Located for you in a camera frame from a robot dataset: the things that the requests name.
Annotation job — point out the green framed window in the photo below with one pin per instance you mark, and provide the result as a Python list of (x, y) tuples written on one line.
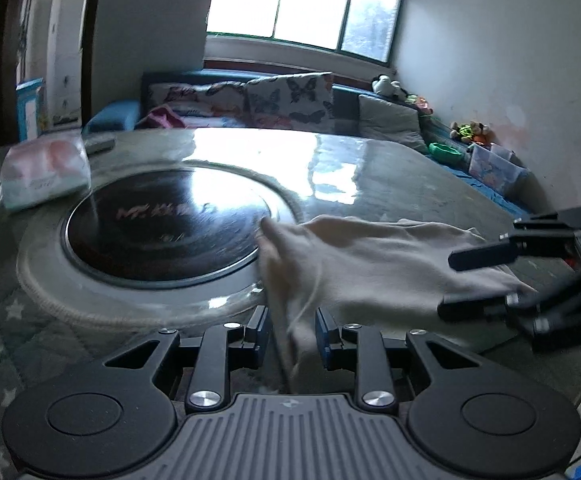
[(290, 5)]

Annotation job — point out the orange and green plush toy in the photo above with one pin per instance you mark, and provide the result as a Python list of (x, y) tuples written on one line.
[(420, 104)]

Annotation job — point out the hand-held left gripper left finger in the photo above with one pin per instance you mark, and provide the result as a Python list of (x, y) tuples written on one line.
[(260, 341)]

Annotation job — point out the cream pants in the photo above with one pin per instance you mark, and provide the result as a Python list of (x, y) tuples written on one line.
[(370, 260)]

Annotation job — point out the black round induction cooker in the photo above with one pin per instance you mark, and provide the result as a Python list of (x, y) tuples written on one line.
[(170, 230)]

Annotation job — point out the long butterfly print pillow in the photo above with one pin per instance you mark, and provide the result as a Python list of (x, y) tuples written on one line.
[(195, 97)]

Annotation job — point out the green bowl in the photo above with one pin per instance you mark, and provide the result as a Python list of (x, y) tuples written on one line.
[(445, 150)]

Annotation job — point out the dark wooden door frame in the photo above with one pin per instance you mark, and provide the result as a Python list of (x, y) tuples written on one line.
[(5, 50)]

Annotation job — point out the blue corner sofa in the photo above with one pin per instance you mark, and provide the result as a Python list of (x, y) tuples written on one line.
[(115, 112)]

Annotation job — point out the grey pillow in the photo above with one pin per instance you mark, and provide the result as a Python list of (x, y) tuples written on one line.
[(390, 120)]

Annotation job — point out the tissue packet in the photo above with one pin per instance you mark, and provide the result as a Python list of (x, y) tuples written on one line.
[(45, 170)]

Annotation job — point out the blue and white carton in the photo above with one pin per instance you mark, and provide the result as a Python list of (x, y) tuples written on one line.
[(29, 110)]

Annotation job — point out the large butterfly print pillow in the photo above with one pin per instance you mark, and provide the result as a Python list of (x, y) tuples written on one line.
[(290, 100)]

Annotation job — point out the flat butterfly print cushion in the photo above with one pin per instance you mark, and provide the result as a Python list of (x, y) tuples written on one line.
[(218, 121)]

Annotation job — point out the clear plastic storage box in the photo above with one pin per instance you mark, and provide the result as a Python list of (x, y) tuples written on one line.
[(495, 167)]

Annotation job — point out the grey remote control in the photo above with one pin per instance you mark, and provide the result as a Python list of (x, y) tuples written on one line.
[(98, 144)]

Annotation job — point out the pink cloth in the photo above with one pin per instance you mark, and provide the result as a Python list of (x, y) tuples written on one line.
[(163, 117)]

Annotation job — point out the panda plush toy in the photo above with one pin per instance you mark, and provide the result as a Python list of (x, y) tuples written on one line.
[(386, 87)]

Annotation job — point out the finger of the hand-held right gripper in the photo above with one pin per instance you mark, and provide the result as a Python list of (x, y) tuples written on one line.
[(475, 307), (485, 252)]

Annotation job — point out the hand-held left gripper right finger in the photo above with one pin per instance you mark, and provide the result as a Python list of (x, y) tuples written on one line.
[(324, 341)]

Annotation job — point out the brown teddy bear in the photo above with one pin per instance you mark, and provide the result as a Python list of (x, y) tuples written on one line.
[(480, 130)]

